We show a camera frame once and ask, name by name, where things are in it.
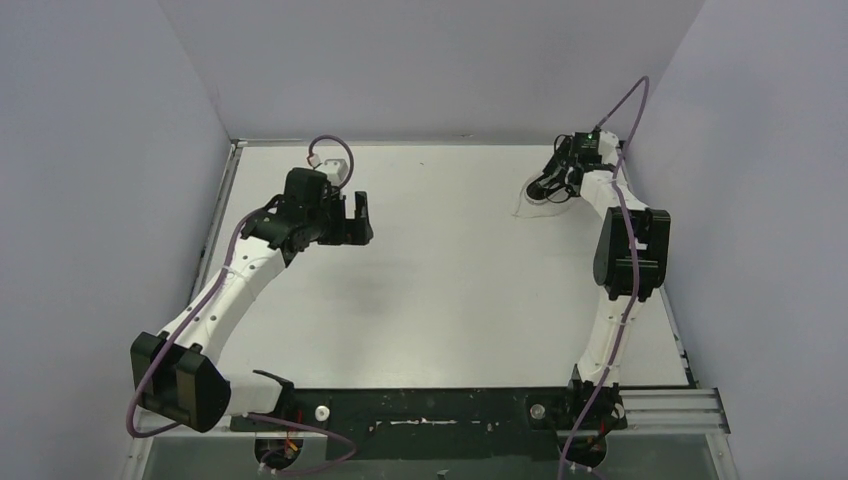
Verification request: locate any black white canvas sneaker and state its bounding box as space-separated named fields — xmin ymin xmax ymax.
xmin=523 ymin=176 xmax=576 ymax=205

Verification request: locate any white shoelace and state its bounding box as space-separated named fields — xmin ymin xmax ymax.
xmin=511 ymin=196 xmax=569 ymax=220

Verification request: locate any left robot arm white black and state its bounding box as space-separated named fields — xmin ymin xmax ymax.
xmin=126 ymin=159 xmax=373 ymax=438

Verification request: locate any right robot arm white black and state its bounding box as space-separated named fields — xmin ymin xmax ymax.
xmin=530 ymin=130 xmax=671 ymax=428

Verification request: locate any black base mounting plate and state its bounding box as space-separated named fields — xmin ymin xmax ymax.
xmin=228 ymin=387 xmax=627 ymax=462

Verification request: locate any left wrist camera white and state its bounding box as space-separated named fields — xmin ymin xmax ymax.
xmin=317 ymin=159 xmax=350 ymax=188

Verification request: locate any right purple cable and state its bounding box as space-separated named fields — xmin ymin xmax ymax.
xmin=557 ymin=75 xmax=652 ymax=480

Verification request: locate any aluminium frame rail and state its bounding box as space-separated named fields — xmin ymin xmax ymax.
xmin=132 ymin=387 xmax=731 ymax=439

